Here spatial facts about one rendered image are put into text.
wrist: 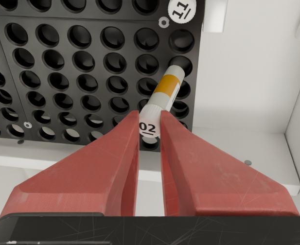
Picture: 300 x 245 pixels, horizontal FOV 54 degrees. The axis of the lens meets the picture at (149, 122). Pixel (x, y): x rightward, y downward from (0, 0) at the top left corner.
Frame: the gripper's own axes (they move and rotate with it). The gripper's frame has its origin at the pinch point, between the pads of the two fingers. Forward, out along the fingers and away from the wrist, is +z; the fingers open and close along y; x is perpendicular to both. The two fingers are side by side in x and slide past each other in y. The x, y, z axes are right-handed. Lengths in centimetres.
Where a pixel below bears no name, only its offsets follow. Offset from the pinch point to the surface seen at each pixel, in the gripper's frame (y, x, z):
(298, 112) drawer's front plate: -11.4, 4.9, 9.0
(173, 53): -1.3, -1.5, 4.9
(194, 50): -2.3, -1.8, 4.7
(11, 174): 17.3, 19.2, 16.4
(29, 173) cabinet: 16.8, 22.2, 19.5
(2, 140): 12.6, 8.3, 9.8
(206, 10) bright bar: -3.6, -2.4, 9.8
